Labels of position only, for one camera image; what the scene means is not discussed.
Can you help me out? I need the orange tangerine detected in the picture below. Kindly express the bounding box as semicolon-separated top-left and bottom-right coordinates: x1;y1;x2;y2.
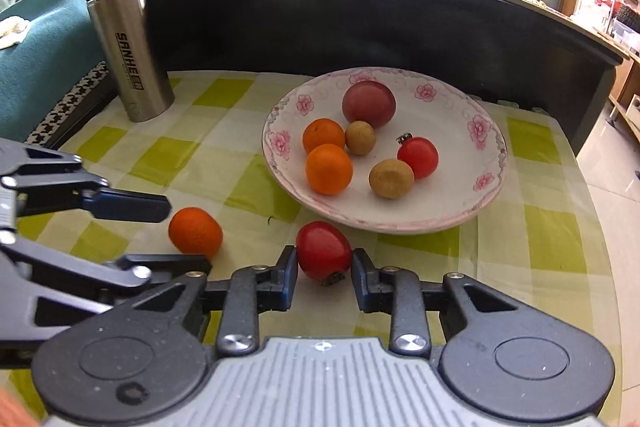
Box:
305;144;354;196
302;118;346;154
168;207;224;260

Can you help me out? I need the red cherry tomato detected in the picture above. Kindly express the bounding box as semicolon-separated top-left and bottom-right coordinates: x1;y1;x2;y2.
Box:
295;221;352;286
397;133;439;180

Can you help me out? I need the brown kiwi fruit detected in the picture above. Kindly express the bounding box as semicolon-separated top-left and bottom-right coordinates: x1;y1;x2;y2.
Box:
369;158;414;199
345;120;376;156

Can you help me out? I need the large red apple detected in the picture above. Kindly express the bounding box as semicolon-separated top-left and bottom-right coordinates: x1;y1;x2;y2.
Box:
342;81;396;129

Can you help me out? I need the teal sofa blanket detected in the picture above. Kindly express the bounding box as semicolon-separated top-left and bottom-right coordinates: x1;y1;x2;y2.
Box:
1;0;114;142

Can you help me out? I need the cream cloth on sofa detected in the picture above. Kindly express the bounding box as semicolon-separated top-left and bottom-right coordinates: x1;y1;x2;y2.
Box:
0;16;32;50

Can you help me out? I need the stainless steel thermos bottle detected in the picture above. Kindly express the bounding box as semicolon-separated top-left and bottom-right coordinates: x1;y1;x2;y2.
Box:
86;0;175;122

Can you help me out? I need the white floral bowl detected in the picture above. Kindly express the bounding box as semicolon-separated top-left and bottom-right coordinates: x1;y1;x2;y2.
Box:
262;67;509;235

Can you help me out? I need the dark coffee table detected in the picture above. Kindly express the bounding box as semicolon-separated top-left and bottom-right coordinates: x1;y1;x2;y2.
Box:
146;0;623;150

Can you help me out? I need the wooden tv cabinet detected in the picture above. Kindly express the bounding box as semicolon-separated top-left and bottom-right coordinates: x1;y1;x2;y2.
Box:
608;54;640;139

